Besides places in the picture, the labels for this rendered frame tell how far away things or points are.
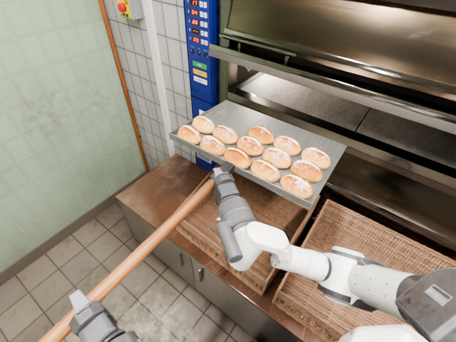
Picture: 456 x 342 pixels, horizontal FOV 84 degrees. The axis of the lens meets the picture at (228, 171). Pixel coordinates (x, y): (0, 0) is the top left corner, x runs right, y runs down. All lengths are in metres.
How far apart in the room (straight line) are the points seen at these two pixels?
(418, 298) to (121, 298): 1.72
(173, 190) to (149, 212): 0.20
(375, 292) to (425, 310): 0.14
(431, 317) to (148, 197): 1.40
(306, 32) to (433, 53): 0.38
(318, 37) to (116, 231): 1.90
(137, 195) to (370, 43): 1.36
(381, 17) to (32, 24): 1.52
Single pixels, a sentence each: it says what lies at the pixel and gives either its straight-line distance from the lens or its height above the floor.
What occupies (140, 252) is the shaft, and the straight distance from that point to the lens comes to 0.64.
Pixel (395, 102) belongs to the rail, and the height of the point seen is 1.43.
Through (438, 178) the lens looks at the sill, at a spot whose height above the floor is 1.16.
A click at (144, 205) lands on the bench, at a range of 1.57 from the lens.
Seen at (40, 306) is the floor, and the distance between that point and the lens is 2.18.
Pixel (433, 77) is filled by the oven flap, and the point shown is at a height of 1.47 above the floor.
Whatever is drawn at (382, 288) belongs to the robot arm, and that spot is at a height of 1.27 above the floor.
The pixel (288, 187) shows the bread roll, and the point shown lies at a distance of 0.75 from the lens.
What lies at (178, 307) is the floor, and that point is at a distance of 1.87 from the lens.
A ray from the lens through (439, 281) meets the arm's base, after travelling 0.54.
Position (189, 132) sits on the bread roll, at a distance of 0.90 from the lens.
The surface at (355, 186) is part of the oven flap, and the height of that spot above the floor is 0.97.
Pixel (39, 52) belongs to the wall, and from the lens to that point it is 1.74.
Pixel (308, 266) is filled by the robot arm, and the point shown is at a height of 1.18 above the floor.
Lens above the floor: 1.77
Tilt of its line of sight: 45 degrees down
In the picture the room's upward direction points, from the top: 2 degrees clockwise
